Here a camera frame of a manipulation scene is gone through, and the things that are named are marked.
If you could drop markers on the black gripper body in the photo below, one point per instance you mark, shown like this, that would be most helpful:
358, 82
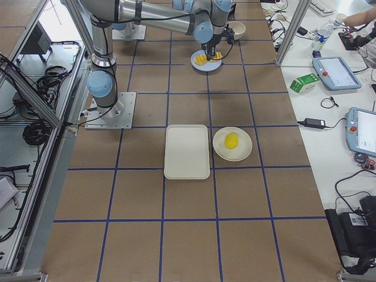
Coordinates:
212, 40

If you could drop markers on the ridged yellow bread loaf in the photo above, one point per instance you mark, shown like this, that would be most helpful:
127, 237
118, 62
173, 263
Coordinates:
201, 58

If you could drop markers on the light blue plate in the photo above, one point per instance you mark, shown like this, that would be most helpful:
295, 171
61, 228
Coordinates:
207, 67

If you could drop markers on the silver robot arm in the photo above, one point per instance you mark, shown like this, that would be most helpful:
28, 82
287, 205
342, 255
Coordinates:
206, 21

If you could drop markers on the white round plate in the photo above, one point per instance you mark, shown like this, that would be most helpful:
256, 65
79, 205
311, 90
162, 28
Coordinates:
241, 152

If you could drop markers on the person hand at desk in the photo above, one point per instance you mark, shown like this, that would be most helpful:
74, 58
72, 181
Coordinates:
358, 19

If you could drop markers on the white bowl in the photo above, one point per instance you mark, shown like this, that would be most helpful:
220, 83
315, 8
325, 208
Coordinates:
238, 28

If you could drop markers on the yellow lemon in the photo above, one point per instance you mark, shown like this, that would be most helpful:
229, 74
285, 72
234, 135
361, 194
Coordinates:
231, 140

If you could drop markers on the green white box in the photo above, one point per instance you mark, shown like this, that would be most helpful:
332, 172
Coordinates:
304, 83

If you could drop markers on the white rectangular tray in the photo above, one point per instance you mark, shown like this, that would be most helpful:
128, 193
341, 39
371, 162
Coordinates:
187, 152

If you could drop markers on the clear water bottle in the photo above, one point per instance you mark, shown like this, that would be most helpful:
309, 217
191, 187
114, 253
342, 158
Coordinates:
322, 35

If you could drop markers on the black power adapter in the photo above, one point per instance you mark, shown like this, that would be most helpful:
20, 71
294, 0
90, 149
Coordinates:
314, 123

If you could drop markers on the blue teach pendant far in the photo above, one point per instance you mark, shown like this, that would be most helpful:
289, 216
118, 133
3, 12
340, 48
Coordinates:
335, 74

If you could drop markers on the blue teach pendant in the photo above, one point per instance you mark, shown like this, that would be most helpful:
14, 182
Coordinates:
360, 131
335, 74

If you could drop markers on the red black joystick device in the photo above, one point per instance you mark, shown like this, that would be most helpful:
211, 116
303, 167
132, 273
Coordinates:
351, 43

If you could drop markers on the blue teach pendant near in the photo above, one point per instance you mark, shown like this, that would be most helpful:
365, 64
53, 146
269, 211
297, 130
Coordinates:
360, 131

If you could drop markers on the grey electronics box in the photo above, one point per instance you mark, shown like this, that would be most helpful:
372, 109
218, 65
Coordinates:
38, 43

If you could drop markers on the black laptop on desk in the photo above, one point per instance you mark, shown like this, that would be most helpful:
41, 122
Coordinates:
354, 234

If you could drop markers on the aluminium frame post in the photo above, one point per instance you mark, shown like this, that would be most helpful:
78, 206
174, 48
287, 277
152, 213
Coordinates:
296, 20

